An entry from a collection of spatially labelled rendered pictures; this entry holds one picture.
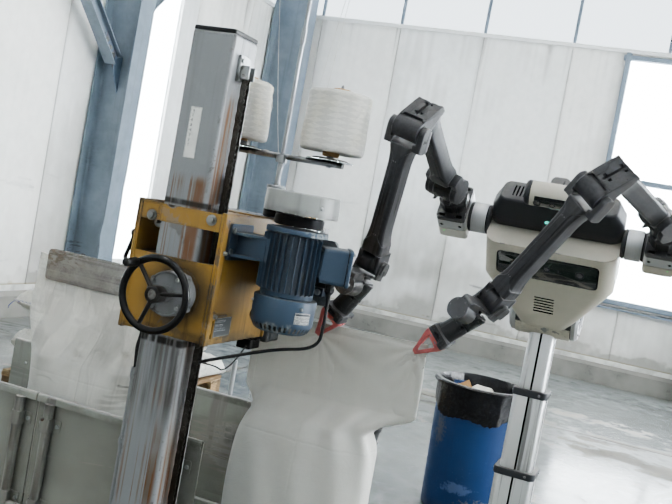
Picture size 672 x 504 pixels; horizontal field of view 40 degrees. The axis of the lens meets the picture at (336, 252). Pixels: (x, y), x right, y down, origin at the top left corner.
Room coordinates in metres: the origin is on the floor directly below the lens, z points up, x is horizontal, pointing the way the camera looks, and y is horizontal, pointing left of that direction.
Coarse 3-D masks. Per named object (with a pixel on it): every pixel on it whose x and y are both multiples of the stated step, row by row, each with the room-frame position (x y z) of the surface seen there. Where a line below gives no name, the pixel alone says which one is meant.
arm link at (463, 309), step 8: (464, 296) 2.30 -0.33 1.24; (472, 296) 2.32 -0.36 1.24; (448, 304) 2.31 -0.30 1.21; (456, 304) 2.30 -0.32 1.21; (464, 304) 2.29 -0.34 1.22; (472, 304) 2.28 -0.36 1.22; (480, 304) 2.33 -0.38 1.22; (448, 312) 2.30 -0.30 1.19; (456, 312) 2.29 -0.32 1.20; (464, 312) 2.28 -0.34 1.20; (472, 312) 2.30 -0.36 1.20; (488, 312) 2.35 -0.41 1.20; (496, 312) 2.32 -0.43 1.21; (504, 312) 2.33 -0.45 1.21; (456, 320) 2.31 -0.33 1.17; (464, 320) 2.30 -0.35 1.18; (472, 320) 2.32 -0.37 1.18; (496, 320) 2.35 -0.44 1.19
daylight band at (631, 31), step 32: (320, 0) 11.32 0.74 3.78; (352, 0) 11.18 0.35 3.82; (384, 0) 11.04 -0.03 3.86; (416, 0) 10.90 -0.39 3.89; (448, 0) 10.77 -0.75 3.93; (480, 0) 10.65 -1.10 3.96; (512, 0) 10.52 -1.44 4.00; (544, 0) 10.40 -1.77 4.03; (576, 0) 10.28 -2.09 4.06; (608, 0) 10.16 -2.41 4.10; (640, 0) 10.05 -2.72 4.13; (480, 32) 10.62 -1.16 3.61; (512, 32) 10.50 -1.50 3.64; (544, 32) 10.38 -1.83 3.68; (608, 32) 10.14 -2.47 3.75; (640, 32) 10.03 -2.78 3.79
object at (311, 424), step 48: (288, 336) 2.54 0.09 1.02; (336, 336) 2.49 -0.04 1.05; (384, 336) 2.44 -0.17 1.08; (288, 384) 2.53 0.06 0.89; (336, 384) 2.48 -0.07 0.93; (384, 384) 2.44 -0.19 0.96; (240, 432) 2.51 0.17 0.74; (288, 432) 2.45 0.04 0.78; (336, 432) 2.41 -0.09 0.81; (240, 480) 2.49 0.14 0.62; (288, 480) 2.43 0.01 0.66; (336, 480) 2.40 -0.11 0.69
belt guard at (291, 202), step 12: (276, 192) 2.13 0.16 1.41; (288, 192) 2.12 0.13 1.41; (264, 204) 2.18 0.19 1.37; (276, 204) 2.13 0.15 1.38; (288, 204) 2.11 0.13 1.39; (300, 204) 2.11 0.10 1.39; (312, 204) 2.11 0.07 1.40; (324, 204) 2.13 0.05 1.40; (336, 204) 2.16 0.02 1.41; (312, 216) 2.12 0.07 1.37; (324, 216) 2.13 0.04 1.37; (336, 216) 2.17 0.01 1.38
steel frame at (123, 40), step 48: (96, 0) 7.65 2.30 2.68; (144, 0) 7.99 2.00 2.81; (288, 0) 11.17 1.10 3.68; (144, 48) 8.11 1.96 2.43; (288, 48) 11.13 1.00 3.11; (96, 96) 8.14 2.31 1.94; (288, 96) 11.09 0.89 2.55; (96, 144) 8.15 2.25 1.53; (288, 144) 11.07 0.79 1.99; (96, 192) 8.13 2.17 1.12; (96, 240) 8.10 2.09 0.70
